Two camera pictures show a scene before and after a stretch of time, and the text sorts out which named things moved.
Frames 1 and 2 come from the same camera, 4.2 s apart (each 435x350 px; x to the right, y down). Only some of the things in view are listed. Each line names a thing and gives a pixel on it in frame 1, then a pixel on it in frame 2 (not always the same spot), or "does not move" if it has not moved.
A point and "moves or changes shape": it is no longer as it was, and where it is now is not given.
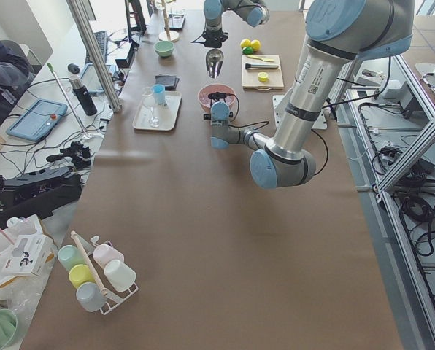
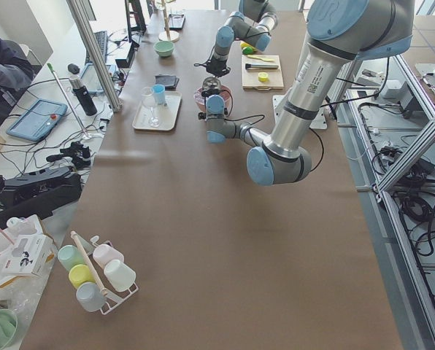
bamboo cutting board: (250, 81) does not move
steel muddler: (251, 66) does not move
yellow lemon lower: (247, 50) does not move
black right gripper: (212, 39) -> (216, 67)
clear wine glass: (148, 98) does not move
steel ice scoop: (214, 62) moves or changes shape
